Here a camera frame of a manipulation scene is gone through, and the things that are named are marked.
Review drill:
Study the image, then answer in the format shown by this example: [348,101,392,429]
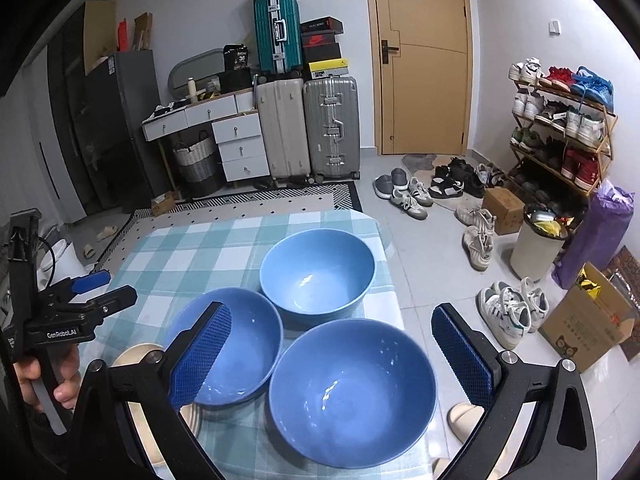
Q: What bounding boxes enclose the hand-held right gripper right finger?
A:
[431,303,596,480]

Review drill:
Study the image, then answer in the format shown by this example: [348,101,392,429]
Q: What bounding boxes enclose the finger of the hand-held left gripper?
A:
[45,285,138,321]
[47,269,112,306]

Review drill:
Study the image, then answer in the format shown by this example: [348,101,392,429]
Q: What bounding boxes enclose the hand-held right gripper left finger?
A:
[67,301,233,480]

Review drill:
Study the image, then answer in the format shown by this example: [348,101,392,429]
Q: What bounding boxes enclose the blue bowl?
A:
[268,318,438,466]
[165,288,285,407]
[259,229,377,320]

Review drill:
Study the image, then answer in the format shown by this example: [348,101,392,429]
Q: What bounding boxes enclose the cream plate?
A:
[111,342,202,478]

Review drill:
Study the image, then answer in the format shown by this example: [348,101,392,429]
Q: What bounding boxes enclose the person's left hand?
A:
[12,345,82,413]

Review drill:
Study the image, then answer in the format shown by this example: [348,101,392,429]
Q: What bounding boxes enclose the white sneaker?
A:
[461,226,496,272]
[455,206,496,235]
[517,276,550,333]
[476,285,532,352]

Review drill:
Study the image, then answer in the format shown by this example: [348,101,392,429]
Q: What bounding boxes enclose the small open cardboard box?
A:
[150,191,181,217]

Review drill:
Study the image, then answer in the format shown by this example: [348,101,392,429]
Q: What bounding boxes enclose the white trash can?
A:
[509,204,573,283]

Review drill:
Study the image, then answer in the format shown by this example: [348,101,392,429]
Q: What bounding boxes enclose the printed cardboard box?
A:
[537,261,638,373]

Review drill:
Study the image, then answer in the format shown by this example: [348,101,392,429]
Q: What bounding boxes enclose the white dotted mat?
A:
[97,192,341,271]

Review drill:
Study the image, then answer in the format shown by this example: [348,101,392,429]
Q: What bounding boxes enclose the plain brown cardboard box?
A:
[481,186,526,236]

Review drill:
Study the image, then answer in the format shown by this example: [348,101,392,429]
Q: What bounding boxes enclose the woven laundry basket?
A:
[172,130,223,198]

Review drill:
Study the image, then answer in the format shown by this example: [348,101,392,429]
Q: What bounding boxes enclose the dark glass-door cabinet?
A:
[37,10,101,218]

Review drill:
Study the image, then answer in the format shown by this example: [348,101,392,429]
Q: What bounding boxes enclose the dark grey fridge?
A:
[82,50,171,211]

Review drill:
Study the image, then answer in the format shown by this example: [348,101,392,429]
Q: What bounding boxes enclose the cluster of loose shoes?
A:
[374,156,506,221]

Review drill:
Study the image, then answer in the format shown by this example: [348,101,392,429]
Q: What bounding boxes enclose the purple bag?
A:
[551,178,635,291]

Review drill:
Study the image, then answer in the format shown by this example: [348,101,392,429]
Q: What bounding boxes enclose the brown door mat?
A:
[602,245,640,311]

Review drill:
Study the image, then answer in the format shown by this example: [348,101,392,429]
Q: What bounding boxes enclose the white desk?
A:
[141,91,261,196]

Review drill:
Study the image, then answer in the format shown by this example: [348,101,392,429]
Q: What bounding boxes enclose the white drawer unit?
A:
[212,112,271,183]

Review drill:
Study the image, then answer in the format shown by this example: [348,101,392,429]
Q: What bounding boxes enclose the grey door mat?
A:
[401,152,441,173]

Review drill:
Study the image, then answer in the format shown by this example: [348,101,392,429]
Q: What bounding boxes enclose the oval grey mirror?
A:
[167,48,226,92]

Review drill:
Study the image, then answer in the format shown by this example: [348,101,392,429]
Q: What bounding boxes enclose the beige suitcase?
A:
[255,78,311,184]

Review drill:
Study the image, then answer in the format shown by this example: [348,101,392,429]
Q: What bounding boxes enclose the black bag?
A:
[219,67,253,95]

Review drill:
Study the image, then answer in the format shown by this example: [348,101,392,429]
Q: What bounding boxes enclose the flat cardboard sheet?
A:
[82,0,117,77]

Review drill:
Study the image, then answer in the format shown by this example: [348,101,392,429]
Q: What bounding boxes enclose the narrow brown cardboard box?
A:
[132,12,154,52]

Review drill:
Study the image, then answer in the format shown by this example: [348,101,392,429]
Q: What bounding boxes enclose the shoe rack with shoes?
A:
[508,57,617,191]

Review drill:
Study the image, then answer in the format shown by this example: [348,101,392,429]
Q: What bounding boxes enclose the silver suitcase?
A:
[303,76,361,183]

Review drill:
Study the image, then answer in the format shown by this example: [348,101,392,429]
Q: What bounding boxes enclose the wooden shoe rack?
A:
[508,80,618,196]

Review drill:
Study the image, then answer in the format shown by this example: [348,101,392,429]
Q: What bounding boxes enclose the black printed pouch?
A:
[222,44,251,71]

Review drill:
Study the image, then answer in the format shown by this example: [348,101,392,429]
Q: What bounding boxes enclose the wooden door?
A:
[363,0,473,157]

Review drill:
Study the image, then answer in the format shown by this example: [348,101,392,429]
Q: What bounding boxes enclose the teal suitcase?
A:
[253,0,304,81]

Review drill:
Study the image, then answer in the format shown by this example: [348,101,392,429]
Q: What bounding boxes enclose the yellow shoe box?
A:
[307,57,349,81]

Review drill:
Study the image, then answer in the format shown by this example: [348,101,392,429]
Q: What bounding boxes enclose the plain black shoe box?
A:
[302,42,343,66]

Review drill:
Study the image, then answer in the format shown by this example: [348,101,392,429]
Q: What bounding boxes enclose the black red-print shoe box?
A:
[301,31,342,50]

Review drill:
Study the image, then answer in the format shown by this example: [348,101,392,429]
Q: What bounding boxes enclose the black cable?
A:
[36,236,57,292]

